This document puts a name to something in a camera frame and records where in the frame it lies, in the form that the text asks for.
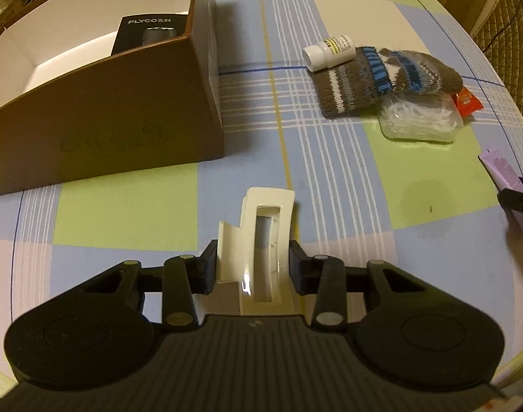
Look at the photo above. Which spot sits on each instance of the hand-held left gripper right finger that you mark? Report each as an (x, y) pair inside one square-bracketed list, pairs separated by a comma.
[(298, 266)]

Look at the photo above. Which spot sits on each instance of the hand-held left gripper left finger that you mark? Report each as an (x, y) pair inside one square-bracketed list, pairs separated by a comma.
[(208, 266)]

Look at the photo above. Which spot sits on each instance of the purple small packet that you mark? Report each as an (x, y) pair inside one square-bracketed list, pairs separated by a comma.
[(497, 167)]

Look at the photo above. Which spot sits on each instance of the cream plastic holder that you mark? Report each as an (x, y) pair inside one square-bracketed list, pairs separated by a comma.
[(266, 206)]

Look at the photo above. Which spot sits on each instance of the red snack packet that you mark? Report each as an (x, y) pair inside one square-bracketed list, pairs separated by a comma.
[(467, 102)]

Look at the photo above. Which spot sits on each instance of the brown cardboard box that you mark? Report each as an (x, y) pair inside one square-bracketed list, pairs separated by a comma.
[(115, 116)]

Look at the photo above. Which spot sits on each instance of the white pill bottle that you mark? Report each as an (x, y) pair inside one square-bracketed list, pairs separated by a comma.
[(330, 51)]

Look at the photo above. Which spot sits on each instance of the black shaver box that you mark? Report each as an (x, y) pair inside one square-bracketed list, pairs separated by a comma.
[(145, 34)]

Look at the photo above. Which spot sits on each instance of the checked tablecloth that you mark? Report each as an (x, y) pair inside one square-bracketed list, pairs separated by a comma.
[(373, 180)]

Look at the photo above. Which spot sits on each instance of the chair with quilted cover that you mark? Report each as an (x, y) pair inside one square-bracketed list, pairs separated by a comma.
[(506, 17)]

